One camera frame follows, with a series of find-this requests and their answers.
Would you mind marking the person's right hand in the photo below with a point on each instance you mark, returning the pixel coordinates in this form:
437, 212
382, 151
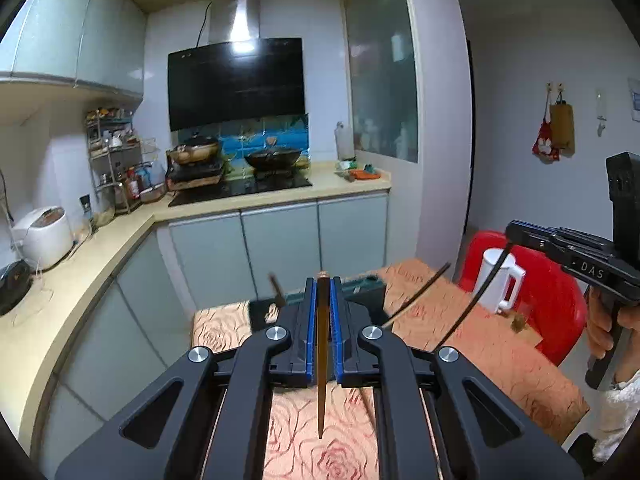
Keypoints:
597, 332

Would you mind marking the wooden cutting board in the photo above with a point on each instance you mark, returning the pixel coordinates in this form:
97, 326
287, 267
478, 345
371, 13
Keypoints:
561, 127

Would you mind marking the black induction cooker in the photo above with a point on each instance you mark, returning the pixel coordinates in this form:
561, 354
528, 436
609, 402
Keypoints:
195, 176

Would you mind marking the brass coloured cooking pot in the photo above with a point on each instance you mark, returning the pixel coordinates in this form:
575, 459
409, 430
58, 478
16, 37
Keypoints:
195, 152

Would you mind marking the dark wooden door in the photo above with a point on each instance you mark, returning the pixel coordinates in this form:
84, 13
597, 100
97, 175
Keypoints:
469, 135

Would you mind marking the metal spice rack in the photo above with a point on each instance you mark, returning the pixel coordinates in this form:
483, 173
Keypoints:
107, 160

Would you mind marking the black electric griddle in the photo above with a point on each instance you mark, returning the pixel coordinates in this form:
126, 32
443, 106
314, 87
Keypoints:
12, 285

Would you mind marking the white plastic bottle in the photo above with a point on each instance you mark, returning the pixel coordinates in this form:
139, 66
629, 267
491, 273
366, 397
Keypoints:
345, 142

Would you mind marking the white wall switch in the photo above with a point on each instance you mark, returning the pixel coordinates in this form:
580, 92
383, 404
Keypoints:
600, 110

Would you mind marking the red oven mitt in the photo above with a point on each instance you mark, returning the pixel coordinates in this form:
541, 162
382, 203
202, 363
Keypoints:
544, 145

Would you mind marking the grey wall cabinet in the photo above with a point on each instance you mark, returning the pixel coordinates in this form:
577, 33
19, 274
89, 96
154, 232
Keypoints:
75, 25

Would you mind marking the black range hood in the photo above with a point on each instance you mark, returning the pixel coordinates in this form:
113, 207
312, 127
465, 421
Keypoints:
235, 85

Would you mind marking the white wall notice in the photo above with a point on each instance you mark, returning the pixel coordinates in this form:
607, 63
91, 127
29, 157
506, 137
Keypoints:
635, 100

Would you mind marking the rose patterned tablecloth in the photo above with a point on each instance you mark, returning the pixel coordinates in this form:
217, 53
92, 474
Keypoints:
500, 360

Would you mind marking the frosted glass window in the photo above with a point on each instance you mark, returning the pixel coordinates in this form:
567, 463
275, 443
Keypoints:
382, 70

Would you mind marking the black glass hob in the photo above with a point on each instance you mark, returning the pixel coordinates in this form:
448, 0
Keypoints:
250, 189

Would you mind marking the white rice cooker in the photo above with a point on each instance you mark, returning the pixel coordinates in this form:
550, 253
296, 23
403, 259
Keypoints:
45, 237

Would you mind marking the grey base cabinets beige counter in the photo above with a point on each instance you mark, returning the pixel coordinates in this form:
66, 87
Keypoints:
210, 260

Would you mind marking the orange and green scrubber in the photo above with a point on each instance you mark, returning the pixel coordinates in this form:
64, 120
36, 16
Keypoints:
362, 174

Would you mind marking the black wok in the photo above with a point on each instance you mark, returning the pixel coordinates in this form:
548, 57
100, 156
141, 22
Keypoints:
274, 159

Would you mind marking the white electric kettle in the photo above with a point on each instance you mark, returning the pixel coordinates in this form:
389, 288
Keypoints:
500, 290

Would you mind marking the dark grey utensil holder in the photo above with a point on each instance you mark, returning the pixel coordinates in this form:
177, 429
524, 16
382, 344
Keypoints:
367, 290

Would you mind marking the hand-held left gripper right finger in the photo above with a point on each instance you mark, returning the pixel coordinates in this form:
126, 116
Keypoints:
341, 340

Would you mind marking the blue picture backsplash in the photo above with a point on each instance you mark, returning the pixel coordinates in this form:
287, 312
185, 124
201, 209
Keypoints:
250, 132

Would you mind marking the small amber glass bottle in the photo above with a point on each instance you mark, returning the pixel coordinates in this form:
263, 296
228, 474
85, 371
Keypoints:
517, 324

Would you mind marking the light brown wooden chopstick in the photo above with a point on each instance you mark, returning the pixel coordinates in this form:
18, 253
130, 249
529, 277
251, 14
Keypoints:
323, 360

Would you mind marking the reddish brown chopstick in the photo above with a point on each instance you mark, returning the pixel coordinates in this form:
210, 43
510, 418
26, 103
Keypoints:
276, 290

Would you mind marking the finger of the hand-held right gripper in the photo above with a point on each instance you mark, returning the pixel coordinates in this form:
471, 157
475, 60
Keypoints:
550, 235
535, 246

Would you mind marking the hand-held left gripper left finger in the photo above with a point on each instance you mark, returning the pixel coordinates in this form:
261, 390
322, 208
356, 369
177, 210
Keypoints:
311, 340

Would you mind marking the red plastic chair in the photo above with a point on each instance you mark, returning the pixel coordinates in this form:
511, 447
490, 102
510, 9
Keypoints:
550, 300

